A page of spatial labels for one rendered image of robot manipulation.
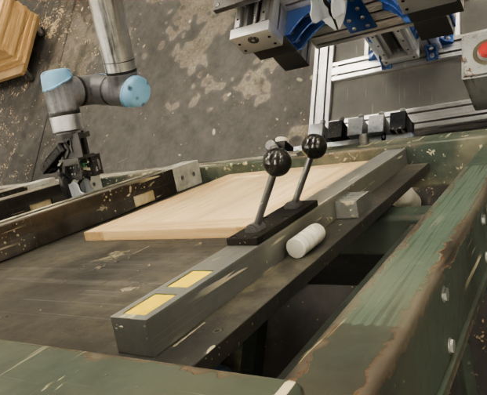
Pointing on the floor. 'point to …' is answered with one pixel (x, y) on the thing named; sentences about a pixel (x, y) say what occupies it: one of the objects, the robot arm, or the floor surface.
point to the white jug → (408, 199)
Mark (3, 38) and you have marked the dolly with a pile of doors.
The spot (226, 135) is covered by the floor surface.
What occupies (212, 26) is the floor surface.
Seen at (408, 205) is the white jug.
